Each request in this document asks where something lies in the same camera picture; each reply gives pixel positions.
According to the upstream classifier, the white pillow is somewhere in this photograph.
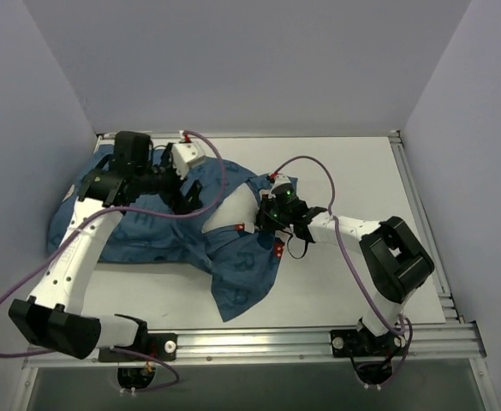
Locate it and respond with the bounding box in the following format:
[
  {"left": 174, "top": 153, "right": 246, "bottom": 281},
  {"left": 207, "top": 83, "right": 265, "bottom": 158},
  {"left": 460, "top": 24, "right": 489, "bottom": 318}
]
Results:
[{"left": 201, "top": 183, "right": 259, "bottom": 233}]

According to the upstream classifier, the blue cartoon print pillowcase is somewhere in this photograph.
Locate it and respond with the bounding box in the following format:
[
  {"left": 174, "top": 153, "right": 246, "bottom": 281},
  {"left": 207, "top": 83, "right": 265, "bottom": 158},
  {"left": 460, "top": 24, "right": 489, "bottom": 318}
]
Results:
[{"left": 47, "top": 145, "right": 283, "bottom": 322}]

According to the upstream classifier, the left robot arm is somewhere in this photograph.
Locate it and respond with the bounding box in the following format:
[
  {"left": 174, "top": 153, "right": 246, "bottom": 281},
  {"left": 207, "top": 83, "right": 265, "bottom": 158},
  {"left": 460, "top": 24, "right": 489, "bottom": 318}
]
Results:
[{"left": 9, "top": 132, "right": 206, "bottom": 359}]

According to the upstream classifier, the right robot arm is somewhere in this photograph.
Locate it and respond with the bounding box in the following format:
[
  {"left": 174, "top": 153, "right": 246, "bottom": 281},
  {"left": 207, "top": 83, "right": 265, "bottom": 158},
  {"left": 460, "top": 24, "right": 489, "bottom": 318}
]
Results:
[{"left": 257, "top": 183, "right": 434, "bottom": 354}]

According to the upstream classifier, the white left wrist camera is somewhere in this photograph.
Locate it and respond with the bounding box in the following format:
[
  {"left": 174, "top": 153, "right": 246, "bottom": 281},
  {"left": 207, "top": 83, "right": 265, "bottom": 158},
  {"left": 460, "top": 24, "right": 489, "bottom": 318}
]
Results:
[{"left": 171, "top": 142, "right": 206, "bottom": 179}]

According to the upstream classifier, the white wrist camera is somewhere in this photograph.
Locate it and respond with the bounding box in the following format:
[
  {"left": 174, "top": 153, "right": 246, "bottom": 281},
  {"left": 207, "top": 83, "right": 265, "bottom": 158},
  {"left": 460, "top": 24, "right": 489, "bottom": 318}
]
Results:
[
  {"left": 171, "top": 142, "right": 206, "bottom": 179},
  {"left": 267, "top": 172, "right": 295, "bottom": 197}
]

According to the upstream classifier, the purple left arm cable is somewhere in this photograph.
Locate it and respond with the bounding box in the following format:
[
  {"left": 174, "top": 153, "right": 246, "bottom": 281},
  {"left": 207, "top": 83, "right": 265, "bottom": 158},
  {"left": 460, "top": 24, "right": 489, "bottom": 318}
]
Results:
[{"left": 0, "top": 130, "right": 228, "bottom": 393}]

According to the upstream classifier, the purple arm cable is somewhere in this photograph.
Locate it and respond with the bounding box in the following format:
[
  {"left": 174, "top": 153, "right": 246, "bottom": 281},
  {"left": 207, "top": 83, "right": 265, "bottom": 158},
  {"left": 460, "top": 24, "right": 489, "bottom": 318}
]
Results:
[
  {"left": 271, "top": 156, "right": 410, "bottom": 389},
  {"left": 0, "top": 130, "right": 228, "bottom": 393}
]

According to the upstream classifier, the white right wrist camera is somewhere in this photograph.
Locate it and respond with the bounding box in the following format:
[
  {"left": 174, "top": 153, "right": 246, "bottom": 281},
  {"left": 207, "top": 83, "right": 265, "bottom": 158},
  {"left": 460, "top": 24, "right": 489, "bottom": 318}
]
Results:
[{"left": 267, "top": 172, "right": 295, "bottom": 197}]

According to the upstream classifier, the black thin right cable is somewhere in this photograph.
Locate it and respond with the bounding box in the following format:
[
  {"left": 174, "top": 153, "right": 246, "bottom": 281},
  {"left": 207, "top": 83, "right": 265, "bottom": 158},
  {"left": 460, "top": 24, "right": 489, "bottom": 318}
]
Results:
[{"left": 275, "top": 226, "right": 313, "bottom": 260}]

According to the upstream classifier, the aluminium back rail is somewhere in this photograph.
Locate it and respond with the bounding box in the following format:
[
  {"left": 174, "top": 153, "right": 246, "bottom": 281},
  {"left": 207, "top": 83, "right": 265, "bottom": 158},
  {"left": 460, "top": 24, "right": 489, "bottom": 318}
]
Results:
[{"left": 97, "top": 130, "right": 402, "bottom": 141}]

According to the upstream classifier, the aluminium rail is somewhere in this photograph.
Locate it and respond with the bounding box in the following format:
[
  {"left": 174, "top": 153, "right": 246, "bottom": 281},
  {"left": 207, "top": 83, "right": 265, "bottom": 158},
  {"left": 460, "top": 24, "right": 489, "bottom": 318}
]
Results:
[
  {"left": 97, "top": 130, "right": 402, "bottom": 141},
  {"left": 21, "top": 320, "right": 487, "bottom": 368},
  {"left": 388, "top": 130, "right": 465, "bottom": 324}
]

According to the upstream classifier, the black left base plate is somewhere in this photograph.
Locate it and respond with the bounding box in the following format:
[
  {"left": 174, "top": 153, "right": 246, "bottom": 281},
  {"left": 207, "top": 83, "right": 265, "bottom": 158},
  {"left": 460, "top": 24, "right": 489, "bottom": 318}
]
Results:
[{"left": 98, "top": 332, "right": 178, "bottom": 363}]

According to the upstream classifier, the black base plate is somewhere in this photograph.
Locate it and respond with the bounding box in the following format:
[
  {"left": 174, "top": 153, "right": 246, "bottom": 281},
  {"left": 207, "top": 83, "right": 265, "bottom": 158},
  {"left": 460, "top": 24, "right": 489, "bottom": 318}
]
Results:
[
  {"left": 98, "top": 332, "right": 178, "bottom": 363},
  {"left": 330, "top": 329, "right": 403, "bottom": 358}
]

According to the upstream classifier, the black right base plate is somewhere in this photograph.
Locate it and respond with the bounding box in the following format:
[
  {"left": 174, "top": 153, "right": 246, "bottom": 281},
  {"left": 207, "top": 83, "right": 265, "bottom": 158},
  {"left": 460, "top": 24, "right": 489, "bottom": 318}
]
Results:
[{"left": 330, "top": 329, "right": 403, "bottom": 358}]

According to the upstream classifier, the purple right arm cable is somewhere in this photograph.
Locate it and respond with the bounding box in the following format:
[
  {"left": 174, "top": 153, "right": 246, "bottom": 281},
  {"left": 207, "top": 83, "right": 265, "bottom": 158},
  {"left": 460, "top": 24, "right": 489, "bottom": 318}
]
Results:
[{"left": 271, "top": 156, "right": 410, "bottom": 389}]

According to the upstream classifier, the aluminium right side rail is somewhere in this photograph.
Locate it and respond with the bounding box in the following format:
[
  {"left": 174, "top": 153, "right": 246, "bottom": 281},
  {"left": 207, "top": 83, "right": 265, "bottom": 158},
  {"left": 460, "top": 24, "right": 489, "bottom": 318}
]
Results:
[{"left": 388, "top": 130, "right": 465, "bottom": 324}]

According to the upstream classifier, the aluminium front rail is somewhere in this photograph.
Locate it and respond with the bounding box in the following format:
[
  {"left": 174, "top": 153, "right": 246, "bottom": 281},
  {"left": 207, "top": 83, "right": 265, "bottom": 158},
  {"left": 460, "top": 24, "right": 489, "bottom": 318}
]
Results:
[{"left": 21, "top": 320, "right": 487, "bottom": 368}]

